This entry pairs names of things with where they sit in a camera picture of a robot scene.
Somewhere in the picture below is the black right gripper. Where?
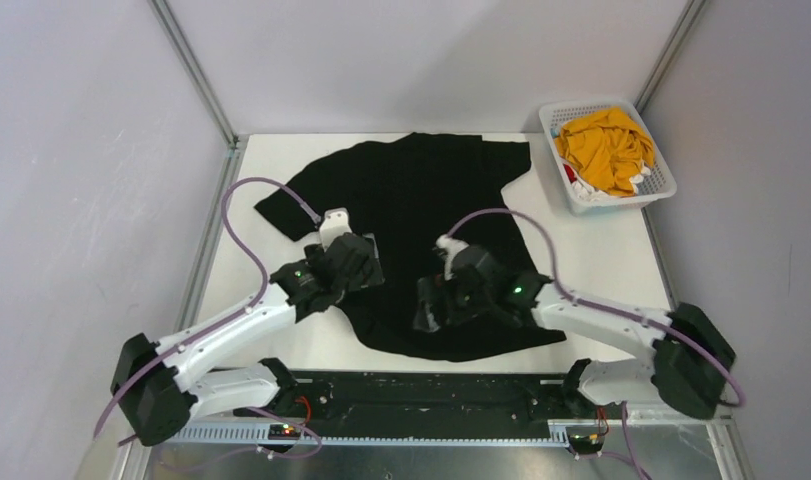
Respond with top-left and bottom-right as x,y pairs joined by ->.
415,270 -> 494,330

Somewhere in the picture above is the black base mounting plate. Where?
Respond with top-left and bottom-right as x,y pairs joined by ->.
270,370 -> 596,422

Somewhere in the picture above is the white plastic laundry basket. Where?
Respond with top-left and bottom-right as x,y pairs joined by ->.
538,98 -> 677,216

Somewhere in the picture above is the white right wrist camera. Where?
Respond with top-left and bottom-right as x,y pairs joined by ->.
435,234 -> 469,280

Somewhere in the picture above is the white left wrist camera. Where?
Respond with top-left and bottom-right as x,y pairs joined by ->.
318,208 -> 352,250

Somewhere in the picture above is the aluminium frame rail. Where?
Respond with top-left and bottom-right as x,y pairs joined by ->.
113,397 -> 734,452

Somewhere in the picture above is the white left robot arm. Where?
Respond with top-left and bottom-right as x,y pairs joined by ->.
111,233 -> 384,446

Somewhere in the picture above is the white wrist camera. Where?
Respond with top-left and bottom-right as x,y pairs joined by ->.
435,234 -> 469,280
318,208 -> 352,250

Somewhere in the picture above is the left corner aluminium post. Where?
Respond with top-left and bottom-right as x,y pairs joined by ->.
148,0 -> 238,148

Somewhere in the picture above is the right corner aluminium post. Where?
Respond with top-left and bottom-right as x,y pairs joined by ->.
634,0 -> 708,113

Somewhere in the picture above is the yellow t shirt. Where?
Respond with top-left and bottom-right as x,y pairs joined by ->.
554,107 -> 656,197

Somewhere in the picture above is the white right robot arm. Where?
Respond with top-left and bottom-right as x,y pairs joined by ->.
414,245 -> 736,420

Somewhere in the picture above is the corner aluminium post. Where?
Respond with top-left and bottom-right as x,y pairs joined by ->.
634,0 -> 708,113
148,0 -> 238,148

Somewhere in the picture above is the white red cloth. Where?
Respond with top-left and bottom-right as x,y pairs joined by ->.
562,163 -> 652,202

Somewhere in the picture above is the black t shirt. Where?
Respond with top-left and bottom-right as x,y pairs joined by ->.
256,133 -> 566,362

